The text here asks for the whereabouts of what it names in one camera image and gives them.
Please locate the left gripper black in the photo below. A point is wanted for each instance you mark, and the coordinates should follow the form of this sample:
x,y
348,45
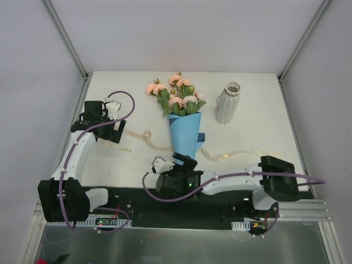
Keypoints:
x,y
115,130

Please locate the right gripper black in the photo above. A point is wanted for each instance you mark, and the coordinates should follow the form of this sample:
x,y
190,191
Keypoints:
x,y
182,164

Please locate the pink flower bouquet blue wrap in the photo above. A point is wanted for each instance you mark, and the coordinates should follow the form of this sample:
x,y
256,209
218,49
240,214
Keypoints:
x,y
181,104

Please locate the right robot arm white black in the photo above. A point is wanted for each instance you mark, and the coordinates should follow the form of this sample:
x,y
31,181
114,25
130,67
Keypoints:
x,y
266,188

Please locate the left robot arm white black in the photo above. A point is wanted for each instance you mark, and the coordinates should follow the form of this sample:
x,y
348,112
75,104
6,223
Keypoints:
x,y
62,196

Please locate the white ribbed ceramic vase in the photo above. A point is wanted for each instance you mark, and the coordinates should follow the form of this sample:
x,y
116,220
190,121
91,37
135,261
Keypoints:
x,y
227,103

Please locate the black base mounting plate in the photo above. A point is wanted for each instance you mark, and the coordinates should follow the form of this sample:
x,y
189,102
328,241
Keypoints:
x,y
216,212

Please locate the red object bottom edge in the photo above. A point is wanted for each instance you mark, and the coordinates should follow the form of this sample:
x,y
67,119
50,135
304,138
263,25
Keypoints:
x,y
41,261

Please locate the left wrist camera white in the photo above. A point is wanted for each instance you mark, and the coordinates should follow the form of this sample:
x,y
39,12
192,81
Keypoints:
x,y
113,107

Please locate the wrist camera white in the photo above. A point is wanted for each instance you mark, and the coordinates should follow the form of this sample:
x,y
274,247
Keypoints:
x,y
160,165
113,107

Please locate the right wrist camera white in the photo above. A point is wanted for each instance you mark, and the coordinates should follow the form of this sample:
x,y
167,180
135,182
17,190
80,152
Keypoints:
x,y
160,165

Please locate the right white cable duct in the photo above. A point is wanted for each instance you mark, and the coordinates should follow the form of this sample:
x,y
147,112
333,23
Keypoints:
x,y
241,226

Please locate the white cable duct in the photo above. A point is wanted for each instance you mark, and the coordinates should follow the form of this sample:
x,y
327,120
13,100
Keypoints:
x,y
241,226
107,222

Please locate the left white cable duct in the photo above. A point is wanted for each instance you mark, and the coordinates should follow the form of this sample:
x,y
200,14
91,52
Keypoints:
x,y
107,222

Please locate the left aluminium frame post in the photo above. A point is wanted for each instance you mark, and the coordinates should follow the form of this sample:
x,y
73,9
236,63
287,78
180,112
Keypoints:
x,y
52,13

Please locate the aluminium frame post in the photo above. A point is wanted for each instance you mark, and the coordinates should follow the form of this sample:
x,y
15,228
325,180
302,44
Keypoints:
x,y
318,15
52,13

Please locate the right aluminium frame post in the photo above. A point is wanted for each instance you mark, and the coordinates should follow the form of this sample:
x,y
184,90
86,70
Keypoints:
x,y
318,15

